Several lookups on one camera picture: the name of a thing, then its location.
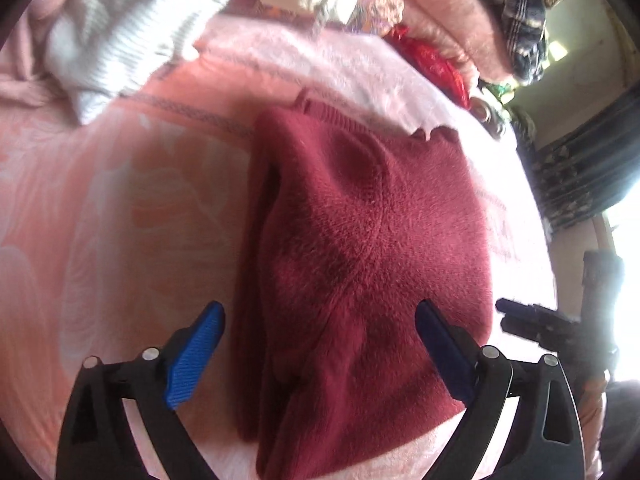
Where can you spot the pink floral blanket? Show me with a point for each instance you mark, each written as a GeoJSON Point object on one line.
{"type": "Point", "coordinates": [100, 210]}

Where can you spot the red cloth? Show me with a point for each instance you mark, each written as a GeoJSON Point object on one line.
{"type": "Point", "coordinates": [435, 65]}

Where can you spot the pale pink garment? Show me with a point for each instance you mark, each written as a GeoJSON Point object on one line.
{"type": "Point", "coordinates": [25, 60]}

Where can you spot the folded pink fluffy blanket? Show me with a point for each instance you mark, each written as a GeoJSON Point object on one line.
{"type": "Point", "coordinates": [460, 15]}

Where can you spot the dark plaid cloth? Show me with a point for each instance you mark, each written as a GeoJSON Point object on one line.
{"type": "Point", "coordinates": [522, 15]}

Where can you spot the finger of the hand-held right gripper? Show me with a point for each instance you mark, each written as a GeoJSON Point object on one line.
{"type": "Point", "coordinates": [522, 317]}

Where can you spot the person's right forearm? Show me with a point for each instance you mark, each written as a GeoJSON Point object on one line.
{"type": "Point", "coordinates": [612, 430]}

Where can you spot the maroon knitted sweater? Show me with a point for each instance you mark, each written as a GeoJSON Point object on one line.
{"type": "Point", "coordinates": [360, 235]}

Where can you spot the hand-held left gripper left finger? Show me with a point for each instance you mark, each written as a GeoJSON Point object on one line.
{"type": "Point", "coordinates": [195, 355]}

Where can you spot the dark curtain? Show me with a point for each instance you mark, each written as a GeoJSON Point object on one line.
{"type": "Point", "coordinates": [585, 165]}

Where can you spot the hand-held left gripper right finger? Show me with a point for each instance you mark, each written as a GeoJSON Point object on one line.
{"type": "Point", "coordinates": [445, 355]}

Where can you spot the white ribbed knitted garment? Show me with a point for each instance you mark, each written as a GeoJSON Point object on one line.
{"type": "Point", "coordinates": [105, 30]}

